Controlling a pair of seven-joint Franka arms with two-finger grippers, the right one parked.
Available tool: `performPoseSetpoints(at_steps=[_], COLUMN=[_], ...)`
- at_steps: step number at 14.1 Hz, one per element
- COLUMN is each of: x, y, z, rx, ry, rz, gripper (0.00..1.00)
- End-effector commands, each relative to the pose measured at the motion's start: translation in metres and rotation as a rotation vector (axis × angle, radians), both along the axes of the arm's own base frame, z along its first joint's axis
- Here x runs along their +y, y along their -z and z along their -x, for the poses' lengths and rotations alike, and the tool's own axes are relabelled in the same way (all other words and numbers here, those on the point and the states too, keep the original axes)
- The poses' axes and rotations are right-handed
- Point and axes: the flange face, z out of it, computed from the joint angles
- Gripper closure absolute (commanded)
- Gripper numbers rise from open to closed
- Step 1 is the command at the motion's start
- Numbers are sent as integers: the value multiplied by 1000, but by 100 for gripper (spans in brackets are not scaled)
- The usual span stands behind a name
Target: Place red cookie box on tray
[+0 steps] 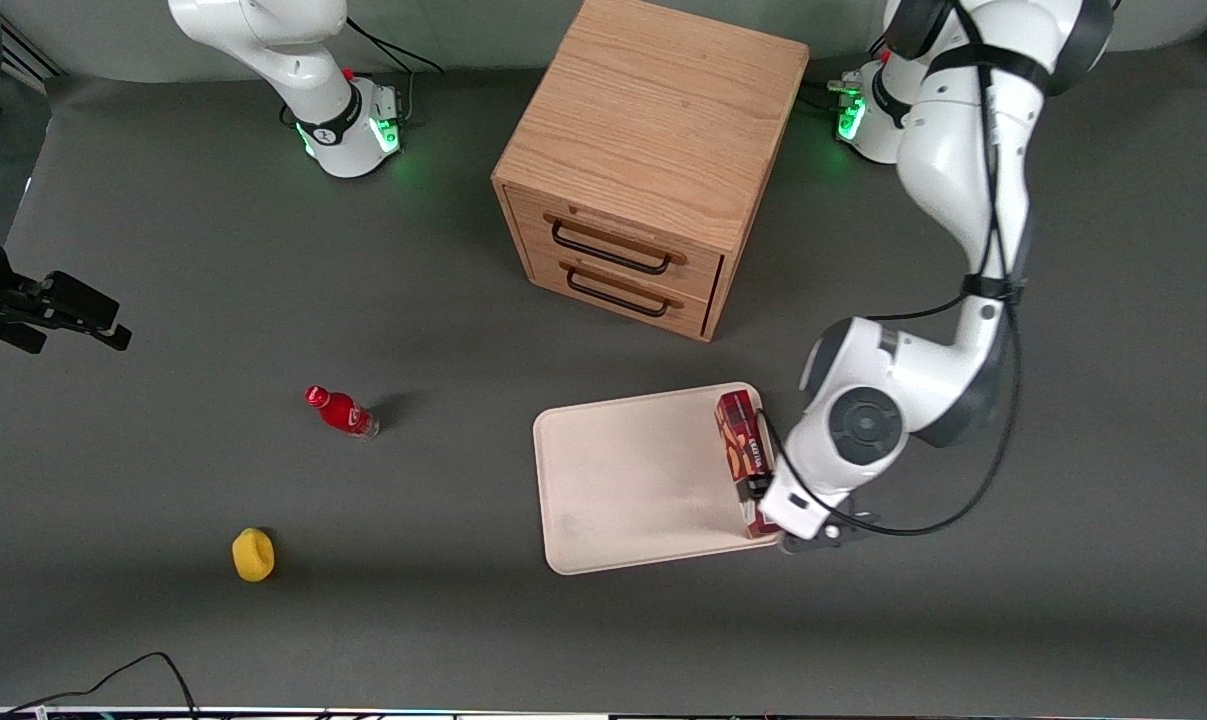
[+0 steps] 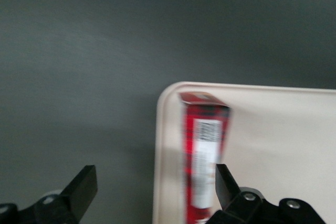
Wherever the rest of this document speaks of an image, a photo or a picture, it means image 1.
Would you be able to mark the wooden drawer cabinet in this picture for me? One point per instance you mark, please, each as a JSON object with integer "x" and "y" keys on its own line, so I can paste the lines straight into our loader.
{"x": 653, "y": 110}

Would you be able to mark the red plastic bottle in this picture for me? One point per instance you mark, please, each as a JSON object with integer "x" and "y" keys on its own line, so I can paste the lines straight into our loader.
{"x": 343, "y": 412}

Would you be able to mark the white rectangular tray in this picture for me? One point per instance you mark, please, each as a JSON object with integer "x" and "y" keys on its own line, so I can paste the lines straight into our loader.
{"x": 633, "y": 480}

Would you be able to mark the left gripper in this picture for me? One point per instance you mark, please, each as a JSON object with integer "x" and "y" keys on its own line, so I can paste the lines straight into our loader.
{"x": 760, "y": 487}

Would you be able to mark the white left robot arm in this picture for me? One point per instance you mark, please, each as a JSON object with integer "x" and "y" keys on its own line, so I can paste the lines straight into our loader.
{"x": 963, "y": 170}

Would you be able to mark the red tartan cookie box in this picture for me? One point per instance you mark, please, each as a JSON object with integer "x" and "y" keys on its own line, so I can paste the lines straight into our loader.
{"x": 739, "y": 445}

